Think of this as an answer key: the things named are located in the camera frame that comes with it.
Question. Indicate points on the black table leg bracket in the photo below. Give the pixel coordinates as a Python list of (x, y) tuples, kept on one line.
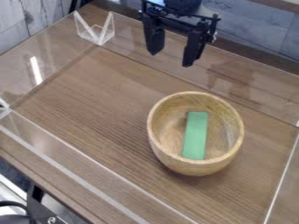
[(40, 214)]

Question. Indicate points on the green rectangular stick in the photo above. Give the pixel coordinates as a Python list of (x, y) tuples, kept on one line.
[(194, 136)]

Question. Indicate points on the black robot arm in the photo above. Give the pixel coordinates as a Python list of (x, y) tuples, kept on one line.
[(184, 16)]

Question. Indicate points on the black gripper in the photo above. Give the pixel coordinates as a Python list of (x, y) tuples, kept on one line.
[(184, 16)]

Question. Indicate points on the clear acrylic enclosure wall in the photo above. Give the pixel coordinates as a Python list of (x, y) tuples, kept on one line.
[(72, 131)]

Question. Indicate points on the clear acrylic corner bracket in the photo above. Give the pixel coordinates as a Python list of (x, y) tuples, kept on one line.
[(96, 34)]

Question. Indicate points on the round wooden bowl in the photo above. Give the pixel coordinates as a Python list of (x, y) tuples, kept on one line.
[(165, 130)]

